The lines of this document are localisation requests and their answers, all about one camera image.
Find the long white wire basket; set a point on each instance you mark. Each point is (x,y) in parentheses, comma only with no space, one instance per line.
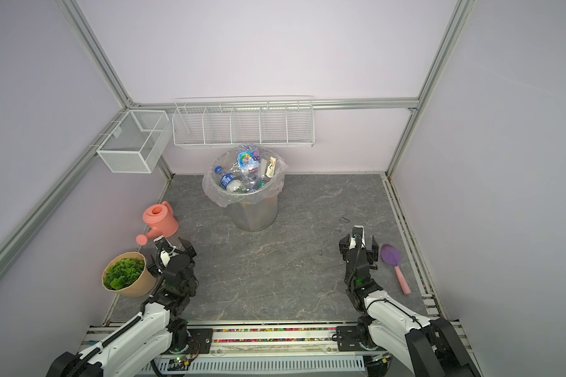
(223,121)

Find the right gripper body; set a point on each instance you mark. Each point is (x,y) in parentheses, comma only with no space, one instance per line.
(369,265)

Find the colourful label blue-cap bottle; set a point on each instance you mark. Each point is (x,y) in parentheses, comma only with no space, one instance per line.
(249,161)

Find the white slotted cable duct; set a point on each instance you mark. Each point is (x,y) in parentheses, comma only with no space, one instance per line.
(264,366)

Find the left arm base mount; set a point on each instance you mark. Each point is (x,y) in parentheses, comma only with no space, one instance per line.
(199,341)

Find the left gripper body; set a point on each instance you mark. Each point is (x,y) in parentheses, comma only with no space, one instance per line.
(194,284)

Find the bowl of green plant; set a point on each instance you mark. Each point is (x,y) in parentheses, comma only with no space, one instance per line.
(127,275)

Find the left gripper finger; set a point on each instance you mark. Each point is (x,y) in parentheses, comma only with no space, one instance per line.
(162,246)
(187,248)

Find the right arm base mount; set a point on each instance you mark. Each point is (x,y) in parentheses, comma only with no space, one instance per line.
(353,338)

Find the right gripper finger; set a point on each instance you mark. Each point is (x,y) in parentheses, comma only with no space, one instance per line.
(373,253)
(345,245)

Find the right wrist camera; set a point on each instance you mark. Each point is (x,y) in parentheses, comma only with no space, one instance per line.
(358,238)

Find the cream label green-band bottle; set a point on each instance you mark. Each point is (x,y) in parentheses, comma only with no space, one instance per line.
(270,168)

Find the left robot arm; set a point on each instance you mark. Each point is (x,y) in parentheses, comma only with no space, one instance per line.
(156,329)

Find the small white mesh basket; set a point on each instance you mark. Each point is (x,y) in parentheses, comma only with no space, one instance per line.
(137,142)

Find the grey mesh trash bin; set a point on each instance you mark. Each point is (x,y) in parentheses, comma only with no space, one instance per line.
(254,217)

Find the small blue-cap water bottle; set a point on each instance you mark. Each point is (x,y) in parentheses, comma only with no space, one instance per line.
(227,180)

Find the pink watering can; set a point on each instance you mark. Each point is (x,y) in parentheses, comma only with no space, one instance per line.
(161,221)

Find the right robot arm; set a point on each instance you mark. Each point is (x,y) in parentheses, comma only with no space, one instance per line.
(427,347)

